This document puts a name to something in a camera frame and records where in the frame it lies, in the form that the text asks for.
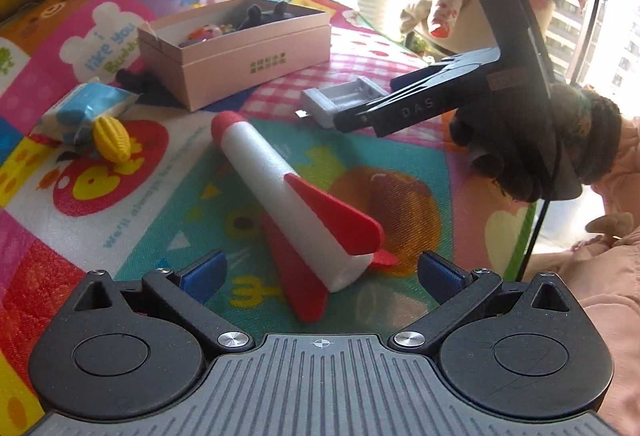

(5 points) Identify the black plush toy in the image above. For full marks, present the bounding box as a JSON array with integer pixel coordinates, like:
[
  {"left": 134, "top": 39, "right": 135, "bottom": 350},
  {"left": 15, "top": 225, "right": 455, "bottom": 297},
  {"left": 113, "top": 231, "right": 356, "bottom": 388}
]
[{"left": 235, "top": 1, "right": 291, "bottom": 32}]

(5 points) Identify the white plant pot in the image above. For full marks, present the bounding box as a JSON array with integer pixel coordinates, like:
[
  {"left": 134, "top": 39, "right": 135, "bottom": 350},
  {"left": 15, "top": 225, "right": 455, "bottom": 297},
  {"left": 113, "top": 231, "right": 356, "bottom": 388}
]
[{"left": 356, "top": 0, "right": 407, "bottom": 34}]

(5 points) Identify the colourful printed play mat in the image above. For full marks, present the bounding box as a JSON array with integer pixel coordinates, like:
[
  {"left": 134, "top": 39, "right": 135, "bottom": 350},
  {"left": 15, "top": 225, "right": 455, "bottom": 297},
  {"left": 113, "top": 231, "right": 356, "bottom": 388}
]
[{"left": 0, "top": 0, "right": 546, "bottom": 436}]

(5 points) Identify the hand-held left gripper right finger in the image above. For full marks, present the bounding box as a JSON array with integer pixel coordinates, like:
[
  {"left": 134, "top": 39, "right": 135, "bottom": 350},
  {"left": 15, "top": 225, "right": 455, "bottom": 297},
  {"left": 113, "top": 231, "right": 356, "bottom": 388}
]
[{"left": 390, "top": 251, "right": 583, "bottom": 356}]

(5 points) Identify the person's pink clothing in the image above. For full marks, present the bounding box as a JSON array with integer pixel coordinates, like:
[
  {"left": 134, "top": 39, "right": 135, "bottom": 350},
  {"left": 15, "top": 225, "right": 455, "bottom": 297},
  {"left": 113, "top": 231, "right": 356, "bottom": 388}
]
[{"left": 520, "top": 211, "right": 640, "bottom": 436}]

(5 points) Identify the pink cardboard box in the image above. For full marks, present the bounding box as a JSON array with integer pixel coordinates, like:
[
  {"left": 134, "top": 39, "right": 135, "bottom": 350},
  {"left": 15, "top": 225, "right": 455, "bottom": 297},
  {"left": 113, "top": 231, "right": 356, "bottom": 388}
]
[{"left": 137, "top": 0, "right": 332, "bottom": 112}]

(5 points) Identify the white and red toy rocket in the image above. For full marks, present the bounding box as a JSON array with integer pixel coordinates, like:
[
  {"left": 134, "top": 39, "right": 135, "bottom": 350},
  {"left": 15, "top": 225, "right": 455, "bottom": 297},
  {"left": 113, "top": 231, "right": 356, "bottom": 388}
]
[{"left": 210, "top": 111, "right": 398, "bottom": 322}]

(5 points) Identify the black cable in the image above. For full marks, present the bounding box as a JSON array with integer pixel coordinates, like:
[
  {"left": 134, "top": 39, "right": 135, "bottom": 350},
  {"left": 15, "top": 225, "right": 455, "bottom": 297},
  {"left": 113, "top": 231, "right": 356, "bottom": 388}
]
[{"left": 517, "top": 198, "right": 549, "bottom": 282}]

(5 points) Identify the person's right hand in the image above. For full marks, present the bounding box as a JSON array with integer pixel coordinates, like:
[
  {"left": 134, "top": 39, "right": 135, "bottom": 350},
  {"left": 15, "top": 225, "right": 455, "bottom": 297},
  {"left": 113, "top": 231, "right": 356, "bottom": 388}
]
[{"left": 447, "top": 83, "right": 623, "bottom": 204}]

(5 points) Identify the yellow ribbed toy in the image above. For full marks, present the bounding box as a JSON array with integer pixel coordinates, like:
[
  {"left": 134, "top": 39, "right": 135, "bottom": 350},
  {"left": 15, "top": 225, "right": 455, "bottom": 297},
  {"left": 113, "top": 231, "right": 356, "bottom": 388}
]
[{"left": 92, "top": 116, "right": 133, "bottom": 165}]

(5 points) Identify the grey plastic tray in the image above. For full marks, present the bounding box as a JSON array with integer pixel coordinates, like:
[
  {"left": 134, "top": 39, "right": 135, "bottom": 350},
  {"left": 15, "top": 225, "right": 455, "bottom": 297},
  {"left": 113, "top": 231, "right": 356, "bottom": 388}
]
[{"left": 301, "top": 77, "right": 391, "bottom": 130}]

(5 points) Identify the pink bird toy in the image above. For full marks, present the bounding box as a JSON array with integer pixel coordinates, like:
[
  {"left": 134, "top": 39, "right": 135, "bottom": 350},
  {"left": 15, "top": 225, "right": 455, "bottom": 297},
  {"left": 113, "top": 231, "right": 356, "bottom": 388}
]
[{"left": 182, "top": 26, "right": 226, "bottom": 48}]

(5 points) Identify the blue tissue pack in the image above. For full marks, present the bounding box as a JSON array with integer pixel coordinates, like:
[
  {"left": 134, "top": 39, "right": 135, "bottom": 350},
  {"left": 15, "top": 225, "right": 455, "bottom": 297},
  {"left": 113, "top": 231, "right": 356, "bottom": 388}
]
[{"left": 31, "top": 83, "right": 138, "bottom": 147}]

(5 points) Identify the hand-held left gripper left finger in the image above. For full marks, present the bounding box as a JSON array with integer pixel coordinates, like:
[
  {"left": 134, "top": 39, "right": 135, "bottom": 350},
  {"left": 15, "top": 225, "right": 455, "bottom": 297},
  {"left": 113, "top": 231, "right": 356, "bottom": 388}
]
[{"left": 62, "top": 250, "right": 256, "bottom": 357}]

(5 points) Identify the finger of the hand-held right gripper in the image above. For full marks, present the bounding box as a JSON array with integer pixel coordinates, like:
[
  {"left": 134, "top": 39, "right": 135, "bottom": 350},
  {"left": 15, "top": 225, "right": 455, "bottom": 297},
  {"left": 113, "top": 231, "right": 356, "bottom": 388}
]
[
  {"left": 390, "top": 47, "right": 501, "bottom": 93},
  {"left": 334, "top": 65, "right": 490, "bottom": 134}
]

